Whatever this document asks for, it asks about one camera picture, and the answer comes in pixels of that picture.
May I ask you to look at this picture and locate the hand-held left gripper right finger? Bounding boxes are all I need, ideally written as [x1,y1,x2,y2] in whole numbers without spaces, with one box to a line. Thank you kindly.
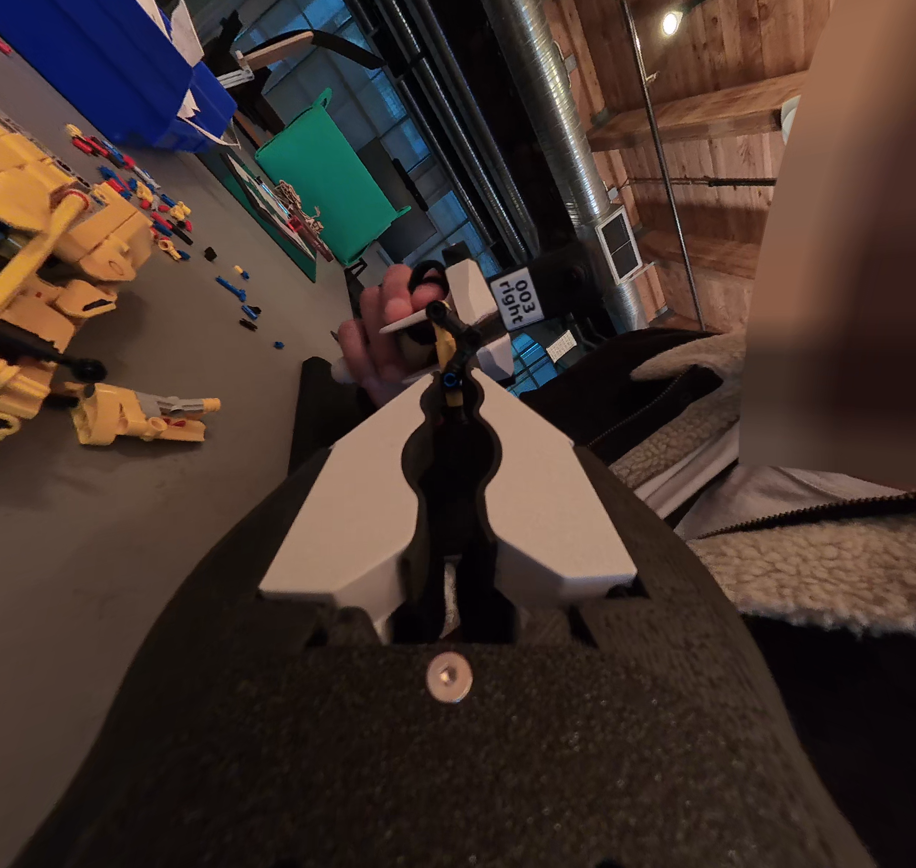
[456,372,639,643]

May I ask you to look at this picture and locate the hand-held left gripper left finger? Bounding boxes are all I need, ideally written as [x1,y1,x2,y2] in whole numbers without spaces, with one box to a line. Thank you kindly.
[260,375,450,643]

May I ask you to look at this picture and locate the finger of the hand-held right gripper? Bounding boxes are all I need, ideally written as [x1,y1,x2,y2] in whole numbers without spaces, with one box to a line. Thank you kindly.
[378,309,442,339]

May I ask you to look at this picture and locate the thin yellow brick piece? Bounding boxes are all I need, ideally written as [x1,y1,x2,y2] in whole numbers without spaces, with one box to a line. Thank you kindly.
[426,302,475,414]

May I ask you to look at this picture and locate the curved black desk lamp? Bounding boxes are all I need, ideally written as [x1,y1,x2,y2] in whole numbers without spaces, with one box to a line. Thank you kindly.
[227,27,390,84]

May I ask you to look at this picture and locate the person's right hand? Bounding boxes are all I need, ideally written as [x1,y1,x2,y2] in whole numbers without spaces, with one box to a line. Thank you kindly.
[331,263,449,409]

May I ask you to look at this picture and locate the small tan brick model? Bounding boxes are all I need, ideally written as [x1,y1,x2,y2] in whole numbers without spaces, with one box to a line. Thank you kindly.
[264,173,333,249]

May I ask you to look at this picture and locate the green plastic carry case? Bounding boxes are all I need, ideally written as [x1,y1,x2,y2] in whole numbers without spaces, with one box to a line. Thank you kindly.
[254,87,412,268]

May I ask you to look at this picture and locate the scattered small brick pieces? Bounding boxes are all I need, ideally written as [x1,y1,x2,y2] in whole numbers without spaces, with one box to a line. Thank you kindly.
[63,121,290,356]

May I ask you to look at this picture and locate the yellow brick wing piece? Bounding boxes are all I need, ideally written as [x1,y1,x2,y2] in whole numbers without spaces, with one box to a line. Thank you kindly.
[71,380,224,450]

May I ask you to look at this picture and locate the dark sherpa-lined jacket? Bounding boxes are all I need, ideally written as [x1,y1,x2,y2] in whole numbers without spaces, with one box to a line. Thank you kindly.
[513,322,916,868]

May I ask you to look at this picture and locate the yellow toy brick car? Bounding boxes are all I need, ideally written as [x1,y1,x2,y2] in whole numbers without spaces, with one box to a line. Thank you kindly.
[0,121,158,442]

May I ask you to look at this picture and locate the blue plastic bin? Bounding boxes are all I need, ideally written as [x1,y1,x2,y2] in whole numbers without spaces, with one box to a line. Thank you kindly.
[0,0,239,155]

